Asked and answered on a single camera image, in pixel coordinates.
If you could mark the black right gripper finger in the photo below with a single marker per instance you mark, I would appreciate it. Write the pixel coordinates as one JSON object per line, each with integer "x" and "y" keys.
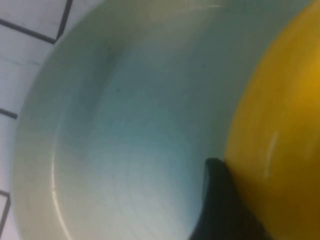
{"x": 220, "y": 205}

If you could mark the yellow banana with green tip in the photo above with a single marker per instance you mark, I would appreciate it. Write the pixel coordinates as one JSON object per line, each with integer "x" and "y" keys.
{"x": 287, "y": 125}

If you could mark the light blue round plate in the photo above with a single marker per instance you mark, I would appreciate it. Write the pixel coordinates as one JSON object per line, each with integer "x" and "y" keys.
{"x": 125, "y": 125}

